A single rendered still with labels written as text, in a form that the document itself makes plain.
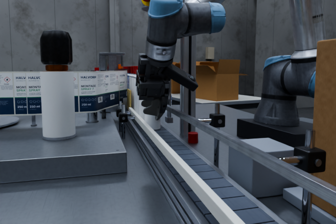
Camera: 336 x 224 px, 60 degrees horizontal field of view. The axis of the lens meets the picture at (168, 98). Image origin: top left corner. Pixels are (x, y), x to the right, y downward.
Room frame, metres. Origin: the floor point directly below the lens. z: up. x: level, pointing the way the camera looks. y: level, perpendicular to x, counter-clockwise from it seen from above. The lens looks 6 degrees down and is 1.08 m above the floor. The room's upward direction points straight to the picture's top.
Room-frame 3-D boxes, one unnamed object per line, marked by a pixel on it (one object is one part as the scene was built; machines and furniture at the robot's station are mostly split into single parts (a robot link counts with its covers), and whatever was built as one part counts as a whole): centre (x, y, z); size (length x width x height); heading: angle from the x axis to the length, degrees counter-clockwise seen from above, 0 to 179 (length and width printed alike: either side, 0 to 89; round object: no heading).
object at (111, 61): (1.35, 0.25, 1.01); 0.14 x 0.13 x 0.26; 14
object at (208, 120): (0.66, -0.09, 0.91); 0.07 x 0.03 x 0.17; 104
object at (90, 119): (1.05, 0.28, 0.97); 0.05 x 0.05 x 0.19
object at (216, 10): (0.76, -0.08, 1.20); 0.11 x 0.11 x 0.08; 23
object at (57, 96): (0.82, 0.31, 1.03); 0.09 x 0.09 x 0.30
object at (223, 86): (2.82, -0.47, 0.97); 0.51 x 0.42 x 0.37; 120
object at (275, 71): (1.01, -0.40, 1.05); 0.13 x 0.12 x 0.14; 23
